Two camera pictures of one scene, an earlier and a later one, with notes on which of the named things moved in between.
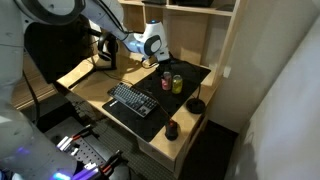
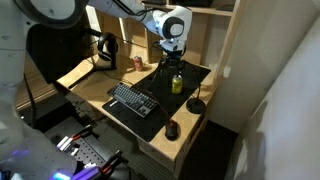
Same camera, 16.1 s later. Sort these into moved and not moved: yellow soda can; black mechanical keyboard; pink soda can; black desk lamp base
Moved: pink soda can
Not moved: black mechanical keyboard; black desk lamp base; yellow soda can
